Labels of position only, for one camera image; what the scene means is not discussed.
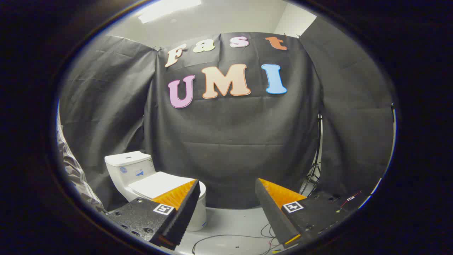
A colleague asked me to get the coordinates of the black backdrop cloth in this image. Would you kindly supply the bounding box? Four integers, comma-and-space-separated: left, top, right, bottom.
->
58, 16, 395, 211

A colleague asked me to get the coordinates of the white toilet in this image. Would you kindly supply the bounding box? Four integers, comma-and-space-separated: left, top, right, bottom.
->
104, 151, 207, 232

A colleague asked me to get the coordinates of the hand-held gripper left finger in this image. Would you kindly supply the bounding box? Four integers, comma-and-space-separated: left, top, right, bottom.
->
105, 179, 201, 250

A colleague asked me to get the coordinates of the black floor cable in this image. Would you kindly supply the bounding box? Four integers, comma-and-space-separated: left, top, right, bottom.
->
191, 223, 283, 255

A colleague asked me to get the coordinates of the black tripod stand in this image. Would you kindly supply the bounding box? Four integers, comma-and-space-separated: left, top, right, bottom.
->
299, 113, 323, 195

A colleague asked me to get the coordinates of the person's camouflage clothing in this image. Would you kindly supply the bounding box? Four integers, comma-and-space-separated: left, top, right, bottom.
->
57, 117, 107, 213

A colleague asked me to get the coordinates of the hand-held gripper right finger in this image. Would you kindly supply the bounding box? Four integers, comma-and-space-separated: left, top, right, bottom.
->
255, 178, 370, 248

